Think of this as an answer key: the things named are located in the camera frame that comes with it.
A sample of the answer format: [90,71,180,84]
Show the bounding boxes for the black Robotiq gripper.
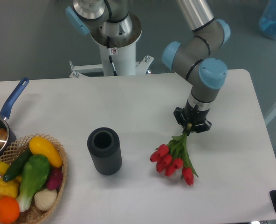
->
[173,102,212,133]

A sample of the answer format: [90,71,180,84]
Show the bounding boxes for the red tulip bouquet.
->
[150,123,198,186]

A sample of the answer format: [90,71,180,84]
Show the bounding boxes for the dark grey ribbed vase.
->
[87,127,122,175]

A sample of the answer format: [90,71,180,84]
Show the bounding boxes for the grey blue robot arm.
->
[65,0,231,134]

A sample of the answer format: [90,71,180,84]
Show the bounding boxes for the blue plastic bag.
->
[258,0,276,40]

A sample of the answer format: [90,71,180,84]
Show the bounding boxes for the purple red radish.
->
[46,168,63,190]

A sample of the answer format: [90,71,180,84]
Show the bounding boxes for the yellow squash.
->
[29,136,63,168]

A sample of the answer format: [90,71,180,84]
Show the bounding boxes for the green bok choy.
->
[16,154,50,212]

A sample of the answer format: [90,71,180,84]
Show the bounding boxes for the white garlic bulb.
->
[34,189,57,211]

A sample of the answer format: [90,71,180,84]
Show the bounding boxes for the woven wicker basket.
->
[0,133,69,224]

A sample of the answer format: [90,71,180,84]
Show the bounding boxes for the dark green cucumber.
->
[3,147,33,182]

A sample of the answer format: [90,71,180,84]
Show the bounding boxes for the small yellow pepper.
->
[0,160,10,175]

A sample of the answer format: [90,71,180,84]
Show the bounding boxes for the orange fruit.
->
[0,197,20,224]

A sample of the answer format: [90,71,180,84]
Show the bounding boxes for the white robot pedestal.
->
[67,11,154,77]

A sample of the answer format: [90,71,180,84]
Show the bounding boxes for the black cable on pedestal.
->
[106,36,118,77]

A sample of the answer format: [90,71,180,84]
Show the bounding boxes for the blue handled saucepan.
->
[0,77,29,156]

